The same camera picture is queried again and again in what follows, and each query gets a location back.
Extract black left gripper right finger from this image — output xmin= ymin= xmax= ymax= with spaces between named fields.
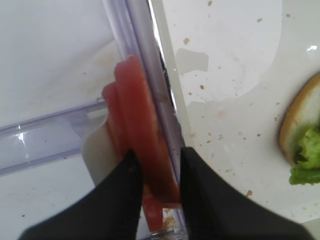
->
xmin=180 ymin=147 xmax=313 ymax=240

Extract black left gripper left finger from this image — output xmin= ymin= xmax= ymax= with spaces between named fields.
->
xmin=19 ymin=151 xmax=143 ymax=240

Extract tomato slice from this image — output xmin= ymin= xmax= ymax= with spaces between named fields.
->
xmin=114 ymin=55 xmax=181 ymax=204

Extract white round plate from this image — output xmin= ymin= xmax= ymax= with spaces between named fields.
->
xmin=239 ymin=0 xmax=320 ymax=223

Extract remaining tomato slices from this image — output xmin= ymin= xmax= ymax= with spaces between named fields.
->
xmin=101 ymin=82 xmax=165 ymax=232

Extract lettuce leaf on bun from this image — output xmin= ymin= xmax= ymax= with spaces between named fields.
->
xmin=289 ymin=128 xmax=320 ymax=185

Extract bottom bun on plate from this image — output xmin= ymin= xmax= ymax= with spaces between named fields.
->
xmin=278 ymin=74 xmax=320 ymax=166

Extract cream metal tray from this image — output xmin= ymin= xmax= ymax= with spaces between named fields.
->
xmin=151 ymin=0 xmax=284 ymax=198

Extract clear rail behind tomatoes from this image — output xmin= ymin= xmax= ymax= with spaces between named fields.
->
xmin=0 ymin=101 xmax=107 ymax=175

